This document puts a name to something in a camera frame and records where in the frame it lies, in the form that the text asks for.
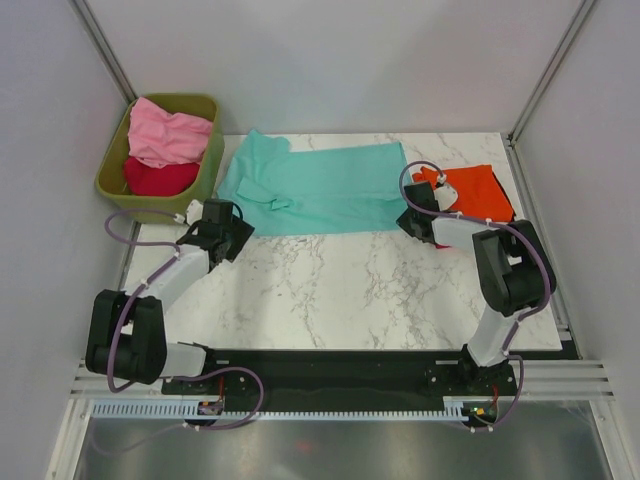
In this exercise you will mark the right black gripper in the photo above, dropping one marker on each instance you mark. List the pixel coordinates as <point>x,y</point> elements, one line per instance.
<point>403,222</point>

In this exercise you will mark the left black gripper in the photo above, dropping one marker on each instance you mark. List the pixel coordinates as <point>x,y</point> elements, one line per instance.
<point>242,232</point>

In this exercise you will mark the teal t shirt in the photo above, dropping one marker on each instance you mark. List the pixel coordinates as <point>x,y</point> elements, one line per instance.
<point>283,192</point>

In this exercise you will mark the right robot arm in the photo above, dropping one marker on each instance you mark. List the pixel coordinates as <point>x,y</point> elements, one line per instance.
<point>515,278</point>

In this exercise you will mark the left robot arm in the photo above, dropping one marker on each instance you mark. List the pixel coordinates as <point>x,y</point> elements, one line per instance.
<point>127,339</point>

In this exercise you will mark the orange folded t shirt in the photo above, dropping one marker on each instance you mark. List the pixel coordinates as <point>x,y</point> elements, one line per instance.
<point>478,193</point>

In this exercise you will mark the black folded t shirt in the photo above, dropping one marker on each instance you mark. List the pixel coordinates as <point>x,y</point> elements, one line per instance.
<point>507,199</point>

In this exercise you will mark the red t shirt in bin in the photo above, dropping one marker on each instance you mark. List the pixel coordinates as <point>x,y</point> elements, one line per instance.
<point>167,181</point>

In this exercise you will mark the pink t shirt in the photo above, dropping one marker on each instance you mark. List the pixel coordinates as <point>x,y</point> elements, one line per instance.
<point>159,139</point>

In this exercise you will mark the olive green plastic bin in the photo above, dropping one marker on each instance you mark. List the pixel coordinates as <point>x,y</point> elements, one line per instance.
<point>110,180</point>

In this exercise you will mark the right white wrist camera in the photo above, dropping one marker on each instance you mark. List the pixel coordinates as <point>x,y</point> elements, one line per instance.
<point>445,194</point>

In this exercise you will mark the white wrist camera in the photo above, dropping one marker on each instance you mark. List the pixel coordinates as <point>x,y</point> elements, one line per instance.
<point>445,194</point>
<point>193,213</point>

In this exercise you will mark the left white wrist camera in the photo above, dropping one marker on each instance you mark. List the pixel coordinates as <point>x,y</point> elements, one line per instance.
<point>193,213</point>

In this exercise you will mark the right aluminium frame post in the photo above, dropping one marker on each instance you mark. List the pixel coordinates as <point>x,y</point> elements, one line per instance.
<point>567,40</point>

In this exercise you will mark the aluminium frame post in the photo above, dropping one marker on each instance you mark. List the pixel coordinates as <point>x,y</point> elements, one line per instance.
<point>567,40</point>
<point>98,38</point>

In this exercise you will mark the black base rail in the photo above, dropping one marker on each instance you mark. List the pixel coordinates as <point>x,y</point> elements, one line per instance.
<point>318,380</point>

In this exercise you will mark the white slotted cable duct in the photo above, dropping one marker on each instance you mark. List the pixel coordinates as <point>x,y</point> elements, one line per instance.
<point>192,410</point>

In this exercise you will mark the left aluminium frame post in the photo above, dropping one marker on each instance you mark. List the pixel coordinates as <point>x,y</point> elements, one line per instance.
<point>98,38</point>

